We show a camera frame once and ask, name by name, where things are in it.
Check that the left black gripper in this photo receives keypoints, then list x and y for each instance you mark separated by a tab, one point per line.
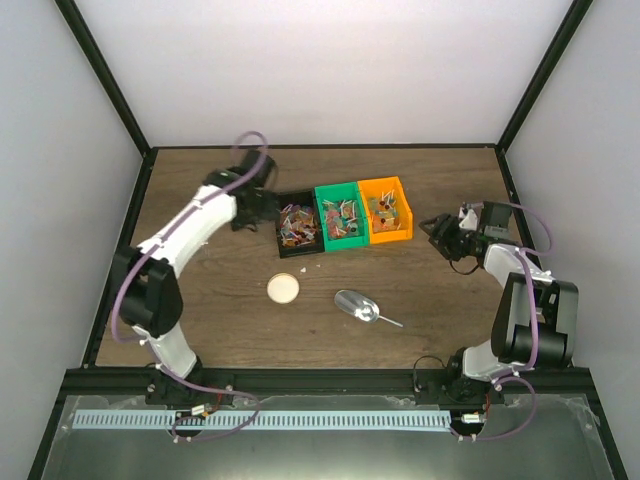
269	209

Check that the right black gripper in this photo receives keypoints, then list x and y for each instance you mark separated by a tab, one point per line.
442	233

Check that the black candy bin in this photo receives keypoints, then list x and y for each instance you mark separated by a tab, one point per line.
299	230

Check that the orange candy bin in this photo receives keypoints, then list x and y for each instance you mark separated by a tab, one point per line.
388	213

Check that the green candy bin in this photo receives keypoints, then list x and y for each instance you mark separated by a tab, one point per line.
343	219

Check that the metal scoop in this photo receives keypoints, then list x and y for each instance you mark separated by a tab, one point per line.
361	307

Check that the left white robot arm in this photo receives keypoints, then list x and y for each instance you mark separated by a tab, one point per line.
146	277

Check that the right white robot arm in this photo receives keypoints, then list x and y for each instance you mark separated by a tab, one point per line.
535	324

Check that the cream jar lid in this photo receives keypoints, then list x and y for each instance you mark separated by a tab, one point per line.
283	288

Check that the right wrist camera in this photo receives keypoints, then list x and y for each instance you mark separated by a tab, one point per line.
468	219

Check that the black front frame beam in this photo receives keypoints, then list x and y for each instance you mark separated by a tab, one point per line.
270	382

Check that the light blue slotted rail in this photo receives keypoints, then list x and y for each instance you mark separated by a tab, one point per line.
420	421

